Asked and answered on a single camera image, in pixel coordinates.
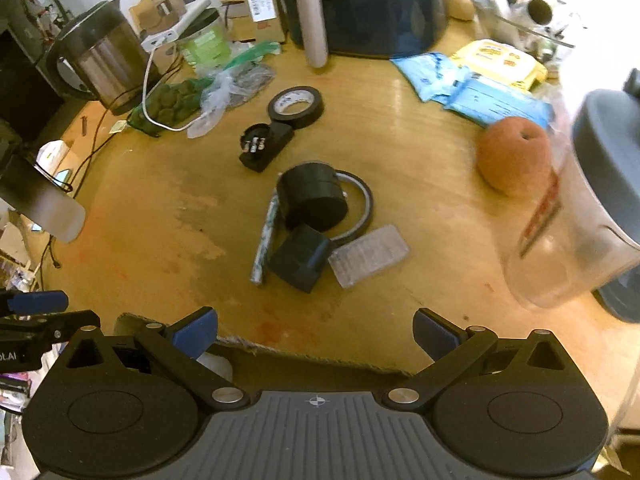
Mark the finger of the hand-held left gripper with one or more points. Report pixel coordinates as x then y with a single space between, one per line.
37 302
50 325

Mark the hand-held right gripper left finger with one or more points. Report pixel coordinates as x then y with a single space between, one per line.
197 334

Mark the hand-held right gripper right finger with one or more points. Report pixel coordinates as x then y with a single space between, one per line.
432 337

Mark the small black battery box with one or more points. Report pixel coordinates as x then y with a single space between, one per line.
265 144

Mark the clear plastic case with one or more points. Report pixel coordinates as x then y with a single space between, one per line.
368 256

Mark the grey metal sheet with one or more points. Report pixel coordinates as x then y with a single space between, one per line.
42 197

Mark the foil wrapped stick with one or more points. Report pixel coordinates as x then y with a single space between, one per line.
265 240

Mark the black plastic block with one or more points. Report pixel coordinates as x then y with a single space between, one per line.
300 259

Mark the thick black cylinder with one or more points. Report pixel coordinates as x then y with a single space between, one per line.
312 197

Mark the black round lamp base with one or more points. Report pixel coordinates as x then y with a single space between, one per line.
620 302

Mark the clear shaker bottle grey lid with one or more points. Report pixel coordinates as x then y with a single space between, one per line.
575 210

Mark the bag of green discs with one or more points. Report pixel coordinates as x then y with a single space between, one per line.
167 105

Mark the clear plastic bag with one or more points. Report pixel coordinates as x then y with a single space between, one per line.
230 87

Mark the stainless steel electric kettle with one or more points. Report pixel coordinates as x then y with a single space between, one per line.
95 60

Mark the black electrical tape roll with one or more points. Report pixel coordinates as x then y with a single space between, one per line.
295 105

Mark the yellow wipes pack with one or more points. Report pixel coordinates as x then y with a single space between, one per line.
500 60

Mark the green instant noodle cup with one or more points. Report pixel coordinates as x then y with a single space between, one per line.
205 42

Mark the bicycle wheel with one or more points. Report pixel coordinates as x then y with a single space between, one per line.
42 5

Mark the white power bank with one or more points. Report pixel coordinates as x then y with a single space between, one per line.
175 27

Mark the small open cardboard box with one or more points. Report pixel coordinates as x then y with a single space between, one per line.
157 7

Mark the grey cylindrical roll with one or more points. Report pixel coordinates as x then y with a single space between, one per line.
311 22

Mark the glass bowl with clutter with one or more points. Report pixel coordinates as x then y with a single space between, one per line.
530 20

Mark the brown cardboard box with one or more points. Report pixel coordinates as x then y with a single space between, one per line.
250 0

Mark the dark blue air fryer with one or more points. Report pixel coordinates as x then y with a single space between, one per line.
365 5

